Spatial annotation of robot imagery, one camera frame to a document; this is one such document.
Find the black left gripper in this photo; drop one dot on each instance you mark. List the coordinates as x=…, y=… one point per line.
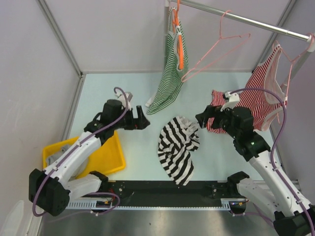
x=140, y=123

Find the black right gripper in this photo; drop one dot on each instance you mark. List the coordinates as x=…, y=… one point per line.
x=210, y=111

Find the black white striped tank top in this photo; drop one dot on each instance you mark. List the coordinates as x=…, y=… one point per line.
x=177, y=140

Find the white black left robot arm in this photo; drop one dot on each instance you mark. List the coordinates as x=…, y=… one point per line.
x=52, y=188

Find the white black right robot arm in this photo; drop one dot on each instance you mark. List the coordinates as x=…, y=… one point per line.
x=289, y=211

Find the green white striped tank top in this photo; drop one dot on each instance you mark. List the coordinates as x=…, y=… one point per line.
x=170, y=84

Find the red white striped tank top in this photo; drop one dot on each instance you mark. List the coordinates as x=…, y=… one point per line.
x=264, y=106

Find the pink hanger under red top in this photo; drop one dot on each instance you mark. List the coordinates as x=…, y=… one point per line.
x=286, y=91

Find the orange plastic hanger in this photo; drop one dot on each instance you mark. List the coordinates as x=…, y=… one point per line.
x=177, y=31

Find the yellow plastic bin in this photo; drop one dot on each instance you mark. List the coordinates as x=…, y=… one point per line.
x=107, y=160

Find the grey cloth garment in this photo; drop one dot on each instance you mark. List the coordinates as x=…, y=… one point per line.
x=54, y=157

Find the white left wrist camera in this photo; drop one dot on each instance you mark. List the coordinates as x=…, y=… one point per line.
x=125, y=99

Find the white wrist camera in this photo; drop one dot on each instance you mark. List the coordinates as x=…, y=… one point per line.
x=125, y=99
x=231, y=100

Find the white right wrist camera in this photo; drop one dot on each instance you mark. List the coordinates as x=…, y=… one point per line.
x=231, y=100

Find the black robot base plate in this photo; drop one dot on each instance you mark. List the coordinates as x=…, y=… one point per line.
x=151, y=190

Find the white slotted cable duct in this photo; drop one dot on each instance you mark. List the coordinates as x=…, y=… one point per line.
x=186, y=203

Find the empty pink wire hanger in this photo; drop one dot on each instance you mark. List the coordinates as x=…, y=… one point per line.
x=224, y=46

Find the metal clothes rail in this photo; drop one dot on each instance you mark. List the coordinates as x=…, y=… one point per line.
x=251, y=22

